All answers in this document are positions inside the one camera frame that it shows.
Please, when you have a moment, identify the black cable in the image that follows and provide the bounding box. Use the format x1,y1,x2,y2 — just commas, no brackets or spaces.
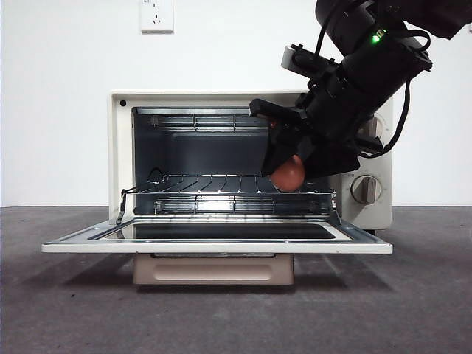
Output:
368,29,433,159
314,14,335,58

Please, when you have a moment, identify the glass oven door beige handle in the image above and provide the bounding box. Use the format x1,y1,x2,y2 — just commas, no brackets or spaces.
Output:
41,219,394,287

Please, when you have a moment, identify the metal wire oven rack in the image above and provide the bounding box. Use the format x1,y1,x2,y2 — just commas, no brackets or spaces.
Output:
120,172,338,197

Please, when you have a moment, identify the pale grey camera box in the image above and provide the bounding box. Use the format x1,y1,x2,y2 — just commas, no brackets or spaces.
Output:
280,43,310,72

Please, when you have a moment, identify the beige oven knob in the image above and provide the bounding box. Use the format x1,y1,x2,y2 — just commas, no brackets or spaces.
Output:
363,114,385,148
350,175,381,204

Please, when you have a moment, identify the white wall outlet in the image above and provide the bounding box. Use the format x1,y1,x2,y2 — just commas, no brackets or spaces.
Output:
139,0,175,35

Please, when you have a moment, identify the cream toaster oven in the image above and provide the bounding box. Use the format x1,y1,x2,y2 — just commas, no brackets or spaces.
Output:
108,88,394,237

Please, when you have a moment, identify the metal heating element guard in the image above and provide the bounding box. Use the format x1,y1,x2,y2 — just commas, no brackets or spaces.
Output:
148,113,267,133
153,196,335,215

